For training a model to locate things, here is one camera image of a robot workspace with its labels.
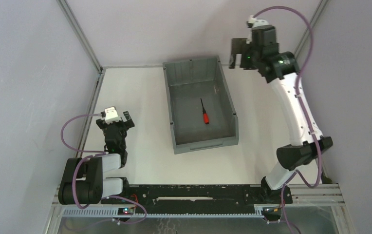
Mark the red black screwdriver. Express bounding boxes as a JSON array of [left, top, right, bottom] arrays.
[[200, 98, 210, 125]]

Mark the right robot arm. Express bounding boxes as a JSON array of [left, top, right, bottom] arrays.
[[229, 20, 333, 200]]

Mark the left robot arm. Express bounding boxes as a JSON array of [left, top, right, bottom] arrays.
[[58, 107, 135, 209]]

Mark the grey plastic storage bin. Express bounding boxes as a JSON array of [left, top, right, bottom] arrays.
[[163, 56, 239, 154]]

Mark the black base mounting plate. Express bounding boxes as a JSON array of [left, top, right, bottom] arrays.
[[100, 184, 293, 217]]

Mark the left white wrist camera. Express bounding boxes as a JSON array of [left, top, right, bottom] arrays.
[[101, 106, 122, 124]]

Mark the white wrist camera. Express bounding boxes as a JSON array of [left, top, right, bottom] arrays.
[[246, 18, 270, 30], [101, 106, 122, 124]]

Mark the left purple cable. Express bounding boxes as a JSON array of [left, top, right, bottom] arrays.
[[60, 113, 148, 225]]

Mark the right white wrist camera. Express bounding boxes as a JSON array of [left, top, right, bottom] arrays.
[[246, 18, 270, 30]]

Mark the right aluminium frame post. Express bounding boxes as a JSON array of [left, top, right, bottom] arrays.
[[294, 0, 331, 59]]

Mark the aluminium frame post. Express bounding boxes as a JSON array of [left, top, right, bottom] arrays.
[[56, 0, 103, 73], [294, 0, 331, 59]]

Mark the grey slotted cable duct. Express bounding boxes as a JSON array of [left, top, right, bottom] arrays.
[[62, 206, 264, 218]]

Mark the left aluminium frame post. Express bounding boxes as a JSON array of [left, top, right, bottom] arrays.
[[56, 0, 103, 73]]

